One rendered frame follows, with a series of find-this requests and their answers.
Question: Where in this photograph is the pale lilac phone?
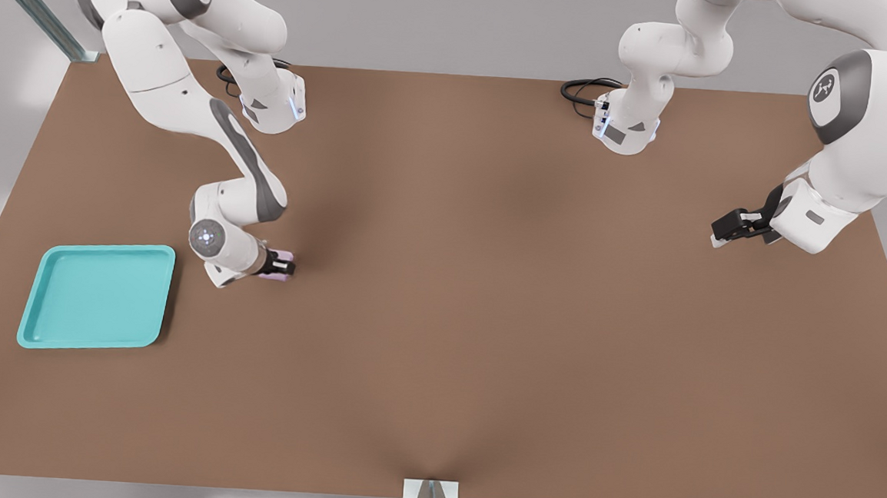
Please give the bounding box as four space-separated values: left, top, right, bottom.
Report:
263 248 296 284

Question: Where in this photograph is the pale blue-green tray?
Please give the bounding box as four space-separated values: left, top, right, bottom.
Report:
16 237 178 358

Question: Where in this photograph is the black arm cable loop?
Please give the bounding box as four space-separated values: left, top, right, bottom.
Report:
559 75 626 122
215 55 294 103

